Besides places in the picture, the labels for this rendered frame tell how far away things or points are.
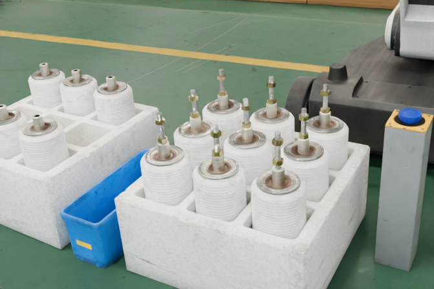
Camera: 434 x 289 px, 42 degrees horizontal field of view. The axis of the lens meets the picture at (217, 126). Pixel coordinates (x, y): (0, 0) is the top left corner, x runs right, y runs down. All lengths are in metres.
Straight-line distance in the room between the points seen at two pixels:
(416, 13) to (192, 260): 0.87
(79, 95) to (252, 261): 0.68
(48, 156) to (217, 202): 0.42
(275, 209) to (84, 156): 0.51
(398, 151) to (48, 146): 0.71
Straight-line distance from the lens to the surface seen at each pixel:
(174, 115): 1.82
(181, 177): 1.06
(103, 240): 1.19
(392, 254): 1.19
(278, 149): 0.94
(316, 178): 1.05
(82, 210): 1.26
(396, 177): 1.08
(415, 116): 1.04
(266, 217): 0.97
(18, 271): 1.29
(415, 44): 1.59
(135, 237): 1.13
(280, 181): 0.96
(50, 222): 1.28
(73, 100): 1.47
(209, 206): 1.02
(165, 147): 1.06
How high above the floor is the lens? 0.78
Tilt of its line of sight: 27 degrees down
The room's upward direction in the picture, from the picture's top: 4 degrees counter-clockwise
